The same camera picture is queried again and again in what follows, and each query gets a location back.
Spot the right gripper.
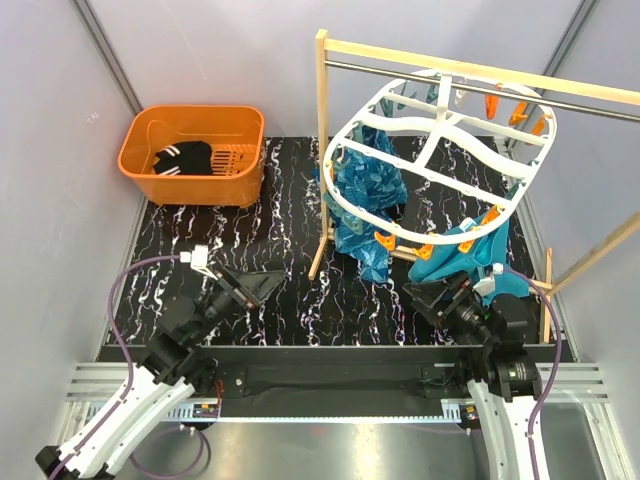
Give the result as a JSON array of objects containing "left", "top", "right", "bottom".
[{"left": 403, "top": 268, "right": 497, "bottom": 348}]

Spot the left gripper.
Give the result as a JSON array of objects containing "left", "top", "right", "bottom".
[{"left": 191, "top": 263, "right": 286, "bottom": 343}]

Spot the orange clothespin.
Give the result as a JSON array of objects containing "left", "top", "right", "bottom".
[
  {"left": 374, "top": 231, "right": 398, "bottom": 252},
  {"left": 458, "top": 240, "right": 475, "bottom": 254},
  {"left": 413, "top": 244, "right": 435, "bottom": 261}
]

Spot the black white striped sock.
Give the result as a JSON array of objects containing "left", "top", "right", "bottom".
[{"left": 153, "top": 141, "right": 213, "bottom": 176}]

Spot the white round clip hanger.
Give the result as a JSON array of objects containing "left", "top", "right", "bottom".
[{"left": 321, "top": 82, "right": 542, "bottom": 237}]

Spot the orange plastic basket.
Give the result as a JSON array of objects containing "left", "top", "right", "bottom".
[{"left": 118, "top": 105, "right": 264, "bottom": 207}]

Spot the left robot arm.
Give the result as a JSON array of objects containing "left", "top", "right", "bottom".
[{"left": 35, "top": 267, "right": 286, "bottom": 479}]

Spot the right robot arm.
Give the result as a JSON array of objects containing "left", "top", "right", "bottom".
[{"left": 403, "top": 273, "right": 550, "bottom": 479}]

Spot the teal cloth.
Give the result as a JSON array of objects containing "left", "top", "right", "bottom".
[{"left": 408, "top": 219, "right": 529, "bottom": 306}]

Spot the green clothespin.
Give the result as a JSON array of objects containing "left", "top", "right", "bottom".
[{"left": 344, "top": 218, "right": 369, "bottom": 237}]

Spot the blue patterned cloth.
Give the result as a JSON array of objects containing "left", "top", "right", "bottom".
[{"left": 323, "top": 148, "right": 408, "bottom": 284}]

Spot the wooden clothes rack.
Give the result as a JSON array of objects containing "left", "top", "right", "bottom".
[{"left": 307, "top": 28, "right": 640, "bottom": 346}]

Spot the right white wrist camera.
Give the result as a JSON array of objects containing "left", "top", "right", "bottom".
[{"left": 473, "top": 263, "right": 504, "bottom": 297}]

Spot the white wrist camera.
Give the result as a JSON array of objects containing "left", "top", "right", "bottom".
[
  {"left": 473, "top": 263, "right": 504, "bottom": 297},
  {"left": 179, "top": 245, "right": 219, "bottom": 281}
]

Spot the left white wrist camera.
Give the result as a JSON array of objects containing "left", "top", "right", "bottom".
[{"left": 179, "top": 245, "right": 219, "bottom": 281}]

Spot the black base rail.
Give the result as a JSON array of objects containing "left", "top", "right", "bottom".
[{"left": 97, "top": 344, "right": 566, "bottom": 419}]

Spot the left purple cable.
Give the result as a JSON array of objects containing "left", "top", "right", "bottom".
[{"left": 47, "top": 254, "right": 211, "bottom": 476}]

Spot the purple cable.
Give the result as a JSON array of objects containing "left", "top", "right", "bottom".
[
  {"left": 47, "top": 254, "right": 211, "bottom": 476},
  {"left": 502, "top": 267, "right": 559, "bottom": 480}
]

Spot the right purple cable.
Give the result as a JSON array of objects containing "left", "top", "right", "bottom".
[{"left": 502, "top": 267, "right": 559, "bottom": 480}]

